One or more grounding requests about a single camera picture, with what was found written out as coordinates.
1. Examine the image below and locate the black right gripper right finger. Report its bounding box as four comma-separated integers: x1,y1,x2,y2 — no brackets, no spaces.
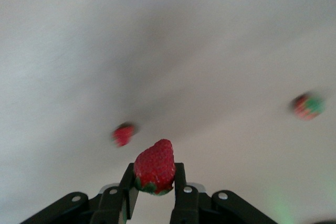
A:
170,162,202,224

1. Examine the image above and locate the red strawberry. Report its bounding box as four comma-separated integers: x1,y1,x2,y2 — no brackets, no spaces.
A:
290,91,326,121
110,121,137,148
133,138,176,196

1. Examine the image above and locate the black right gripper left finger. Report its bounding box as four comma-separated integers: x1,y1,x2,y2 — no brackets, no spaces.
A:
90,163,139,224

